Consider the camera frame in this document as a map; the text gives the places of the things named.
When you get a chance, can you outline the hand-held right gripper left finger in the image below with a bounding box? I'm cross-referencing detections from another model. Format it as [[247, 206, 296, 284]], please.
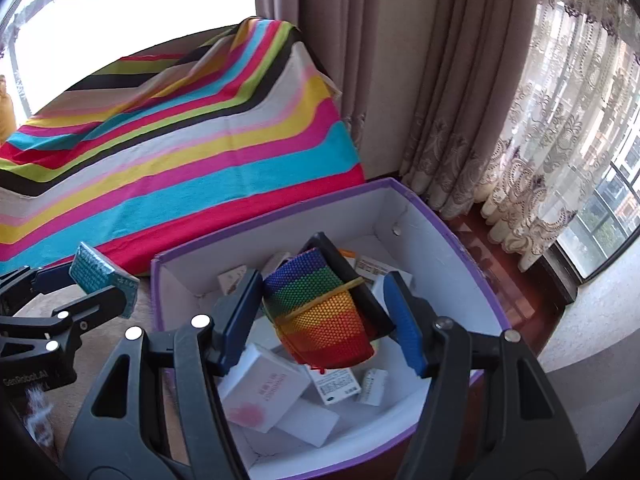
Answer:
[[62, 269, 264, 480]]

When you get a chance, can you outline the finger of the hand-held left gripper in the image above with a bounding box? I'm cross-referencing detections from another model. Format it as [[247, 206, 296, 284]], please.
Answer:
[[0, 285, 138, 336], [0, 264, 76, 306]]

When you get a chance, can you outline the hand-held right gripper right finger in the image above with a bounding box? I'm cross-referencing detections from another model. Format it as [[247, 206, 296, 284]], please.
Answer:
[[382, 270, 587, 480]]

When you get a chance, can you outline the teal dotted box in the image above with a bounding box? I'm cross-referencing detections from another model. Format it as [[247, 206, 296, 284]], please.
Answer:
[[68, 241, 140, 318]]

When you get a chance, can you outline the white box with pink print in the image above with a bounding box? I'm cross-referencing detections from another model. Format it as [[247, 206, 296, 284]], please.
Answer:
[[217, 342, 312, 433]]

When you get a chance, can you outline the purple storage box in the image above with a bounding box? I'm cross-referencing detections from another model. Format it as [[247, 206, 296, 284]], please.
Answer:
[[150, 176, 511, 478]]

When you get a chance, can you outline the beige fabric cushion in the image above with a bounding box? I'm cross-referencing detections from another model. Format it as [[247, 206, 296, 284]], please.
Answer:
[[0, 270, 191, 461]]

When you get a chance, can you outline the small white box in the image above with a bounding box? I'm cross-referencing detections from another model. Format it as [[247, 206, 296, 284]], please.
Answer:
[[216, 266, 251, 297], [356, 368, 390, 406], [260, 251, 296, 278]]

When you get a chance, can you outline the white fluffy cloth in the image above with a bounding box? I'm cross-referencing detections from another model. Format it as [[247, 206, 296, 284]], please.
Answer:
[[22, 385, 56, 446]]

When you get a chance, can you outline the white box with orange print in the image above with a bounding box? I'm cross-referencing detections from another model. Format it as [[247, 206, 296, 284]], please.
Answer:
[[352, 254, 413, 288]]

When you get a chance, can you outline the white box with blue label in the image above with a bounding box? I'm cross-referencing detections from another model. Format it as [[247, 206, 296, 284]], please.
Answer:
[[306, 366, 362, 406]]

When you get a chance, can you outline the striped colourful blanket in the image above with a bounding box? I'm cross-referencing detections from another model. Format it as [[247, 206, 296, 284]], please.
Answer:
[[0, 17, 366, 278]]

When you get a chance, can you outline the yellow leather sofa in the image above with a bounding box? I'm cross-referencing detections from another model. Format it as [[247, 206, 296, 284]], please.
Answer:
[[0, 75, 16, 146]]

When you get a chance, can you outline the dark framed glass window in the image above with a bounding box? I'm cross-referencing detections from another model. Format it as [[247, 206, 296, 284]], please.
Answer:
[[555, 10, 640, 281]]

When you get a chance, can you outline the beige pleated curtain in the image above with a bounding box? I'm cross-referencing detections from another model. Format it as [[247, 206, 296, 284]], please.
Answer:
[[255, 0, 541, 221]]

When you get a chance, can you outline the patterned sheer curtain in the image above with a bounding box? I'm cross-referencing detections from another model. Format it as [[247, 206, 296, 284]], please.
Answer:
[[480, 0, 640, 271]]

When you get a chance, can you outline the bright window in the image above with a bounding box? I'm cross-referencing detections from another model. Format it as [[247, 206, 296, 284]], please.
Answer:
[[0, 0, 261, 121]]

